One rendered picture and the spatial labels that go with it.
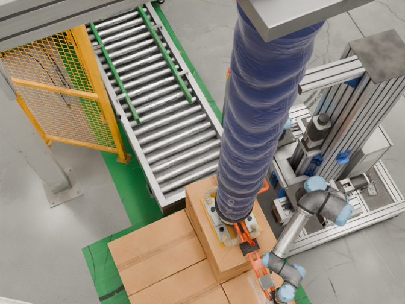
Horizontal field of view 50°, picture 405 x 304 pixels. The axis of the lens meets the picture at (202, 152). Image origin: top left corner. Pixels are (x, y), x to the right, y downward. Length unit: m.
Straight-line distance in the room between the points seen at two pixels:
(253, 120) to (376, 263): 2.67
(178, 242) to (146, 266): 0.27
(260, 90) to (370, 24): 3.97
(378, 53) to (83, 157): 2.78
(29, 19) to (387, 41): 1.72
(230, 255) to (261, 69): 1.67
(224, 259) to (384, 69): 1.41
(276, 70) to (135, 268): 2.17
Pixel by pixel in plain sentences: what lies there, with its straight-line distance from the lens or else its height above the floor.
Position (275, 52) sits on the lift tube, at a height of 2.68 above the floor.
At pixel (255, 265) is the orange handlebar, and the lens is 2.56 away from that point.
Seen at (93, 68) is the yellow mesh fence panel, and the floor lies 1.37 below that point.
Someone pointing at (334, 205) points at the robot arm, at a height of 1.62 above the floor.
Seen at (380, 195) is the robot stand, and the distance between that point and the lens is 3.91.
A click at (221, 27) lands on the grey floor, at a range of 4.83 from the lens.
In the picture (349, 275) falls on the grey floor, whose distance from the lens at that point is 3.84.
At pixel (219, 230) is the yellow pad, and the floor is 0.99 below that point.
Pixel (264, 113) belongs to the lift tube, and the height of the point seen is 2.38.
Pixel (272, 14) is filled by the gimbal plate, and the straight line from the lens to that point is 0.99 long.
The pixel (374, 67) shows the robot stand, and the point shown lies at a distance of 2.10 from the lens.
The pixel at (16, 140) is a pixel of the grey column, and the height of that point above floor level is 1.01.
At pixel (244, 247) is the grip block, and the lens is 2.57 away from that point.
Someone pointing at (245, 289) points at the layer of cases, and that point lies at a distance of 3.08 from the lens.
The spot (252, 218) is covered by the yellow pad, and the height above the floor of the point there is 0.97.
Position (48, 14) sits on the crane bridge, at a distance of 0.83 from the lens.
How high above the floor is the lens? 3.58
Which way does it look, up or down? 64 degrees down
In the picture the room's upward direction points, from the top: 2 degrees clockwise
